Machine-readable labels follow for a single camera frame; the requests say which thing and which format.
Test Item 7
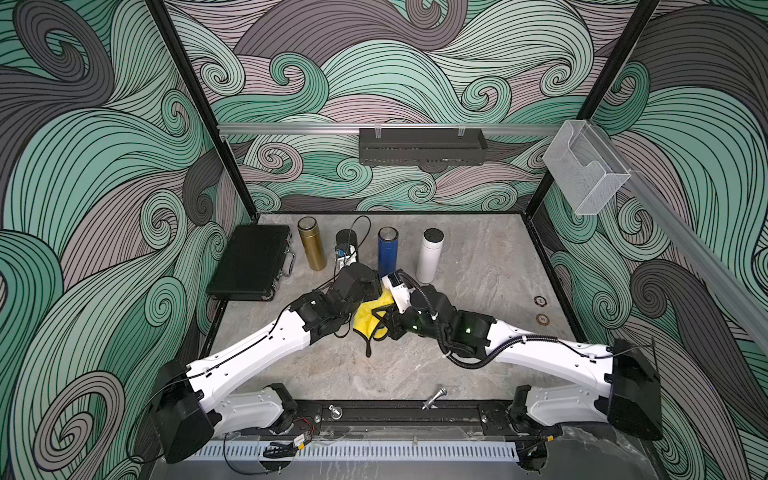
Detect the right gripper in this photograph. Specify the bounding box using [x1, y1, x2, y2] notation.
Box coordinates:
[371, 297, 448, 344]

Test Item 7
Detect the yellow cleaning cloth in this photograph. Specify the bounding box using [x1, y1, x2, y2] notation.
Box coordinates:
[352, 290, 395, 358]

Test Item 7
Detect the gold thermos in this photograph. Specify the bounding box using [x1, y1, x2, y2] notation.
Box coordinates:
[297, 216, 327, 271]

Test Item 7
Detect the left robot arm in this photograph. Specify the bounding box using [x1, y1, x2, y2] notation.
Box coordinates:
[148, 263, 381, 464]

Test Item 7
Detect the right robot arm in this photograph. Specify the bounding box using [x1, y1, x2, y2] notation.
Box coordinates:
[383, 285, 663, 441]

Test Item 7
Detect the black thermos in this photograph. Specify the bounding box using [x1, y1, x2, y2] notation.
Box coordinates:
[334, 229, 358, 251]

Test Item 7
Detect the white thermos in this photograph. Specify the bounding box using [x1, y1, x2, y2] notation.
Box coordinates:
[417, 227, 445, 284]

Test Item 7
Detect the blue thermos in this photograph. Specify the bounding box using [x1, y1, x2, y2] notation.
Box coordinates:
[377, 226, 399, 277]

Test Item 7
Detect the silver bolt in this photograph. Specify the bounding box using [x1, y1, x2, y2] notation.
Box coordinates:
[422, 387, 447, 411]

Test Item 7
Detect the black case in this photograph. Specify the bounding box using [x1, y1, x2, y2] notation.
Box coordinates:
[206, 224, 296, 302]

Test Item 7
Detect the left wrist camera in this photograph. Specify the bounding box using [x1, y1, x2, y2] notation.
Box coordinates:
[335, 245, 358, 273]

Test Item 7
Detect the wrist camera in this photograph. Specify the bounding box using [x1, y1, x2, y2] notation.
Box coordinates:
[382, 272, 411, 314]
[335, 245, 358, 273]

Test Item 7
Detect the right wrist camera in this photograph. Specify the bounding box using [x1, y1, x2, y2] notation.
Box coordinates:
[382, 272, 411, 314]

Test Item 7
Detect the white slotted cable duct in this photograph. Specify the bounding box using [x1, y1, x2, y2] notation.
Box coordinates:
[189, 440, 519, 463]

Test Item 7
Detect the black wall shelf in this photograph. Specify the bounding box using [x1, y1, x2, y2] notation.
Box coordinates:
[358, 129, 488, 166]

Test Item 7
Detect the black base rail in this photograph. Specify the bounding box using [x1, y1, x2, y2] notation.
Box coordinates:
[263, 398, 637, 439]

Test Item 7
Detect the aluminium wall rail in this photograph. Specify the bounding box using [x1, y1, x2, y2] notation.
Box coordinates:
[218, 122, 560, 136]

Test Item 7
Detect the clear plastic wall holder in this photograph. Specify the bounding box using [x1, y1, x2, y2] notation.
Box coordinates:
[543, 120, 631, 216]

